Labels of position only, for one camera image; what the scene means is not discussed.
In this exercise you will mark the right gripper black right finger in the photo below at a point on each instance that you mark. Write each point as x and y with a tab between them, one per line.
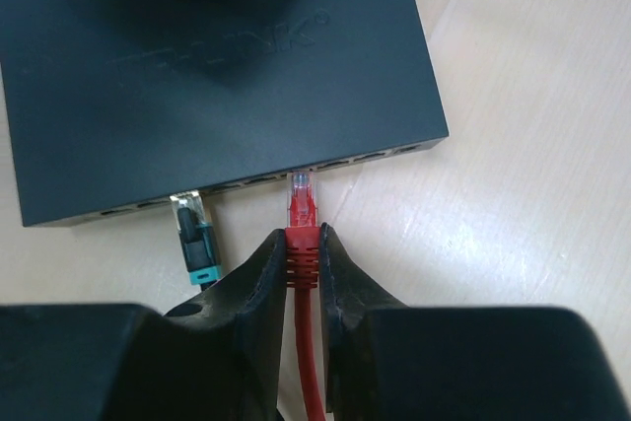
388	361

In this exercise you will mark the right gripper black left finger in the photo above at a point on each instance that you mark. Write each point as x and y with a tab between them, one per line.
214	357

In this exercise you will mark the small black network switch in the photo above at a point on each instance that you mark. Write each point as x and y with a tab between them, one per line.
119	104

